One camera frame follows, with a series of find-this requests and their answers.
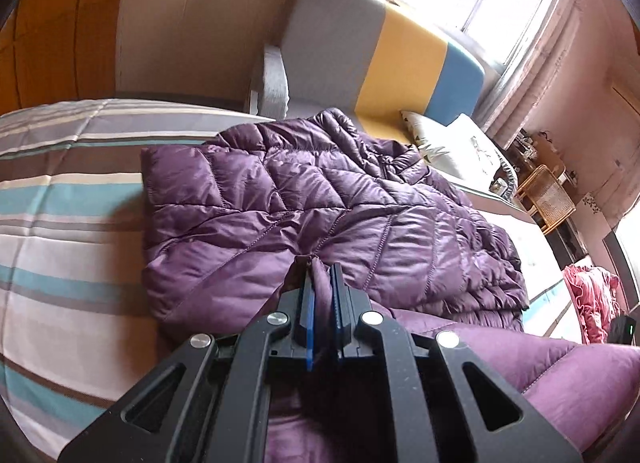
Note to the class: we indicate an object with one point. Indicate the cluttered shelf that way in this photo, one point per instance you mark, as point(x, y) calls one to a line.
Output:
point(524, 140)

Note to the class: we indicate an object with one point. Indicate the rattan chair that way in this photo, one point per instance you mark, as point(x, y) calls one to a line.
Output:
point(552, 198)

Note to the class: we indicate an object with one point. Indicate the purple down jacket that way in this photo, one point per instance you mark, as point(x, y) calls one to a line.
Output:
point(300, 203)

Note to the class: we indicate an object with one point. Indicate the wooden wardrobe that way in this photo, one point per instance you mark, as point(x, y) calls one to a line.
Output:
point(50, 43)

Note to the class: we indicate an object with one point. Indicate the pale board with leaf decal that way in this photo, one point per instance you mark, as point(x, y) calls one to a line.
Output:
point(597, 215)

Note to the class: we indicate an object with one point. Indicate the white deer print pillow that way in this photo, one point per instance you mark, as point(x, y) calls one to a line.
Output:
point(470, 150)

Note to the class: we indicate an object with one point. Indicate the grey yellow blue sofa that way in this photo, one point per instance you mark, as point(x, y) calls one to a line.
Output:
point(325, 53)

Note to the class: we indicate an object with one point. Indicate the pale patterned curtain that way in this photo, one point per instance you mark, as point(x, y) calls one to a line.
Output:
point(550, 58)

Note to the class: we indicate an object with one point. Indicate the striped bed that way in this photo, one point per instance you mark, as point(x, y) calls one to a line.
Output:
point(60, 253)

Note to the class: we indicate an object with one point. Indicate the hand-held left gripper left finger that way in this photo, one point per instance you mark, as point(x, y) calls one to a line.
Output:
point(310, 333)

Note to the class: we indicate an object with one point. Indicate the pink ruffled blanket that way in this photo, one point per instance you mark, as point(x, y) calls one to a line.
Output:
point(595, 303)

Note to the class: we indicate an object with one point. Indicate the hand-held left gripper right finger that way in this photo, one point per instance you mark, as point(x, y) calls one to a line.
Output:
point(337, 313)

